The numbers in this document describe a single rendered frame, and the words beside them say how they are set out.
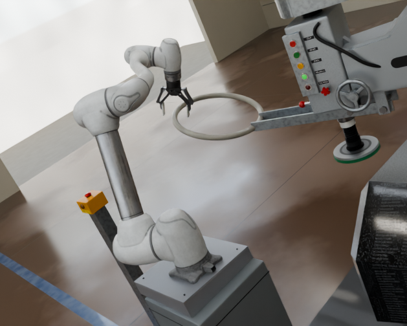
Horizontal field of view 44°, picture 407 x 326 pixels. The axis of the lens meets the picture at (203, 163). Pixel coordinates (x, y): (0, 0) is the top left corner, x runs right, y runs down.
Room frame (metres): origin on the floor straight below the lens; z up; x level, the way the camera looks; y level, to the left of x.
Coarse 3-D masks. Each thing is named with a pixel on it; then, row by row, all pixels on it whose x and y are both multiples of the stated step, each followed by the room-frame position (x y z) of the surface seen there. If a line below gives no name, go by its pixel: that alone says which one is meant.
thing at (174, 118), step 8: (200, 96) 2.77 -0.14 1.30; (208, 96) 2.78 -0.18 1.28; (216, 96) 2.78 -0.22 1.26; (224, 96) 2.77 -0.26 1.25; (232, 96) 2.74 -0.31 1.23; (240, 96) 2.72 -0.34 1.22; (184, 104) 2.72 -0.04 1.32; (256, 104) 2.60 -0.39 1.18; (176, 112) 2.63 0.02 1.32; (176, 120) 2.54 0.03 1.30; (176, 128) 2.50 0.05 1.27; (184, 128) 2.45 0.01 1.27; (248, 128) 2.37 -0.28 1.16; (192, 136) 2.40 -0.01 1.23; (200, 136) 2.37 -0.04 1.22; (208, 136) 2.35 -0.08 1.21; (216, 136) 2.34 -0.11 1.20; (224, 136) 2.33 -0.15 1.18; (232, 136) 2.33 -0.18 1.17; (240, 136) 2.35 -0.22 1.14
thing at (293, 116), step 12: (372, 96) 2.12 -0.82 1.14; (396, 96) 2.05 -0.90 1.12; (288, 108) 2.38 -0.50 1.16; (300, 108) 2.34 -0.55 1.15; (372, 108) 2.02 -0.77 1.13; (384, 108) 1.95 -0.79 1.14; (264, 120) 2.35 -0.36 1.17; (276, 120) 2.31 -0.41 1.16; (288, 120) 2.27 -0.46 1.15; (300, 120) 2.23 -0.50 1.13; (312, 120) 2.20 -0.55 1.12; (324, 120) 2.16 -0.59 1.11
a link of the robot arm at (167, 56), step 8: (168, 40) 2.54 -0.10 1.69; (176, 40) 2.56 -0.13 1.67; (160, 48) 2.55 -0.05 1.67; (168, 48) 2.52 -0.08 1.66; (176, 48) 2.53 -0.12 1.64; (160, 56) 2.54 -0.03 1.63; (168, 56) 2.52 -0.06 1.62; (176, 56) 2.53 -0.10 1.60; (160, 64) 2.55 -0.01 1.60; (168, 64) 2.54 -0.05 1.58; (176, 64) 2.54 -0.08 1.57
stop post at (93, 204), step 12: (96, 192) 2.67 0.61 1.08; (84, 204) 2.61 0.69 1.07; (96, 204) 2.61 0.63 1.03; (96, 216) 2.61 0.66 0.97; (108, 216) 2.65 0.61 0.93; (108, 228) 2.63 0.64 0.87; (108, 240) 2.62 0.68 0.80; (120, 264) 2.64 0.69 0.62; (132, 276) 2.62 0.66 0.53; (132, 288) 2.67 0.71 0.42; (144, 300) 2.61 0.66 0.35; (156, 324) 2.63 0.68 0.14
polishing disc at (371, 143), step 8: (360, 136) 2.23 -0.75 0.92; (368, 136) 2.20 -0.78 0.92; (344, 144) 2.23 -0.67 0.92; (368, 144) 2.12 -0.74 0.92; (376, 144) 2.09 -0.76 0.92; (336, 152) 2.19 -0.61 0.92; (344, 152) 2.15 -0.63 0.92; (352, 152) 2.12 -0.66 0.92; (360, 152) 2.08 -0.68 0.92; (368, 152) 2.05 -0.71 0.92
